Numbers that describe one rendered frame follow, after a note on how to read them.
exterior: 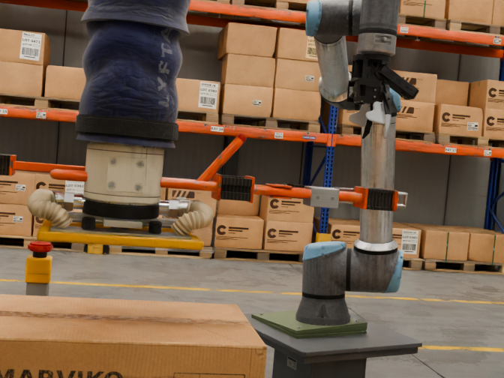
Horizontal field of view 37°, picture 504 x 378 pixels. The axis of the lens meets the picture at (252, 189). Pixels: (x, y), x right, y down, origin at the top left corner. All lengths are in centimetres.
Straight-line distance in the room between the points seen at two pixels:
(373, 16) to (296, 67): 730
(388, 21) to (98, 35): 67
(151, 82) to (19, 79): 730
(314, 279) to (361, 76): 96
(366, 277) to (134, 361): 118
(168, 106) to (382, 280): 120
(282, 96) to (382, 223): 658
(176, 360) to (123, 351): 11
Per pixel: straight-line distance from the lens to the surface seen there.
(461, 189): 1126
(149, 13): 161
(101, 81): 161
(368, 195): 179
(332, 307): 259
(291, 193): 173
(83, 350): 157
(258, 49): 901
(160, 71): 162
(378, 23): 181
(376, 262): 254
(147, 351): 157
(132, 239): 156
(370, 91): 180
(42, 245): 219
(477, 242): 1001
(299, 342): 245
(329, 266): 256
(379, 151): 247
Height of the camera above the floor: 136
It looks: 3 degrees down
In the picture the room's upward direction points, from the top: 5 degrees clockwise
